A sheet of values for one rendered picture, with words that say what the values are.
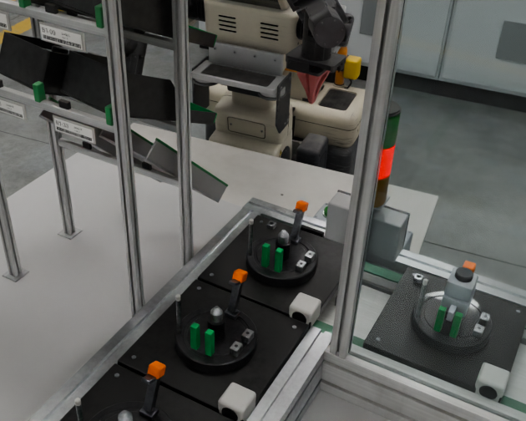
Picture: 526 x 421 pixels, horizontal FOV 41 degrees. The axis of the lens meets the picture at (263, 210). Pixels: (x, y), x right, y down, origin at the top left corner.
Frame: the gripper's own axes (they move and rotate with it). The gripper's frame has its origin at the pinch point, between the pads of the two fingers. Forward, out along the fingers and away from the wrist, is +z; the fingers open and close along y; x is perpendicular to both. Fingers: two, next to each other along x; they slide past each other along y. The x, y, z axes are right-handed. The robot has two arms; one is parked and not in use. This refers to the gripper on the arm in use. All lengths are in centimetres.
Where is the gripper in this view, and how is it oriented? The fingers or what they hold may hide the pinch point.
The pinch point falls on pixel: (312, 98)
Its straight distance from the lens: 140.8
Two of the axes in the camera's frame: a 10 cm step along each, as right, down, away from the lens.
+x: 4.8, -4.8, 7.4
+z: -0.4, 8.3, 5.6
